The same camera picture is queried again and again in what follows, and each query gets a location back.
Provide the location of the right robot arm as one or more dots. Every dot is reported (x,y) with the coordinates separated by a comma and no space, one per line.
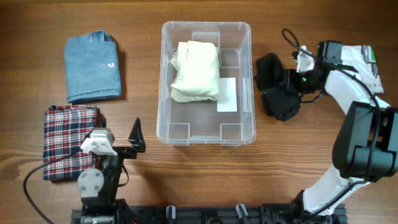
(364,151)

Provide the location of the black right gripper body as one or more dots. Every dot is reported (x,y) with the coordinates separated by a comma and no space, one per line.
(299,82)

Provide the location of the black garment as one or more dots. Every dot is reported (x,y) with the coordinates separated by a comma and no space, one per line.
(277,102)

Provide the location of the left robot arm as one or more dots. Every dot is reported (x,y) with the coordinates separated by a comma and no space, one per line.
(98,186)

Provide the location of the cream cloth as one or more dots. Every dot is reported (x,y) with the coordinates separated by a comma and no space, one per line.
(198,73)

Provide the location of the clear plastic storage bin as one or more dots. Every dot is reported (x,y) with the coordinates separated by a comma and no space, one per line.
(208,122)

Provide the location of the blue denim folded jeans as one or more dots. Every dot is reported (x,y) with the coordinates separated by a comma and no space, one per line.
(92,68)

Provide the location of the red plaid folded shirt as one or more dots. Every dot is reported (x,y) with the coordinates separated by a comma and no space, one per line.
(65,129)

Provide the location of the white label in bin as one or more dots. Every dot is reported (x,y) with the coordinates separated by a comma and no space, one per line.
(228,96)

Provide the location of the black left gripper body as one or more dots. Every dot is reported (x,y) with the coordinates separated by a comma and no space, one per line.
(125,152)

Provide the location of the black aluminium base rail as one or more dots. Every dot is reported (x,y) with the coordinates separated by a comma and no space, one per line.
(264,214)

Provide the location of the white printed t-shirt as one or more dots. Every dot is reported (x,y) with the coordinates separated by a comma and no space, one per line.
(360,65)

